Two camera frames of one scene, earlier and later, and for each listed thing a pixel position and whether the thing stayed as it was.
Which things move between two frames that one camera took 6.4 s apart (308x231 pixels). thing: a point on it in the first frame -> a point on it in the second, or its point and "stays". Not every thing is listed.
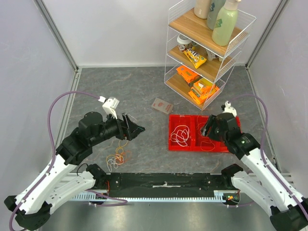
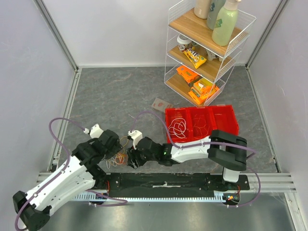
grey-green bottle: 215,6 stays
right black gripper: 214,128 -> 135,155
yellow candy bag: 196,59 stays
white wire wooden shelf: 197,69 stays
